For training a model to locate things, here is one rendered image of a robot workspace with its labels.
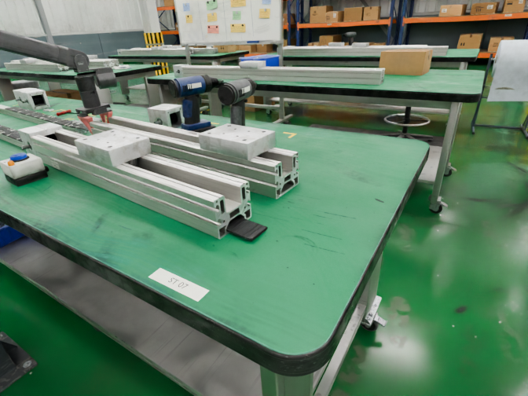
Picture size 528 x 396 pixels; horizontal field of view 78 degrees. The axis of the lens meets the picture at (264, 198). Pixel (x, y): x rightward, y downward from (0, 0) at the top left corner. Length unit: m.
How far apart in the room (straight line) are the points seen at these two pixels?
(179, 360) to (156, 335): 0.14
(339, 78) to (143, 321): 1.77
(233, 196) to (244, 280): 0.19
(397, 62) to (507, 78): 1.73
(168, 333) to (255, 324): 0.80
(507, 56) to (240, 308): 3.83
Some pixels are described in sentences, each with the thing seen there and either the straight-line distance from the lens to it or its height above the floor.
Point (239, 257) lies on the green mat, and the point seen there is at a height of 0.78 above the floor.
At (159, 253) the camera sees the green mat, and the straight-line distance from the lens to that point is 0.63.
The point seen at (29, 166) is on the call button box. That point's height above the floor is 0.83.
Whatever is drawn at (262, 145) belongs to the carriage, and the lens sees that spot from 0.79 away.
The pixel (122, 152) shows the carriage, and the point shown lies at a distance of 0.84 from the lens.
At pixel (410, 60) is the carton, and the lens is 2.62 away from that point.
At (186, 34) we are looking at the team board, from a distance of 4.68.
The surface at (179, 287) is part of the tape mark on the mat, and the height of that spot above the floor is 0.78.
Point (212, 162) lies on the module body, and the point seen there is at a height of 0.83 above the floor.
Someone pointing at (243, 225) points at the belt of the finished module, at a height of 0.79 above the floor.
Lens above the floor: 1.14
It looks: 28 degrees down
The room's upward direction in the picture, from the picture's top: 3 degrees counter-clockwise
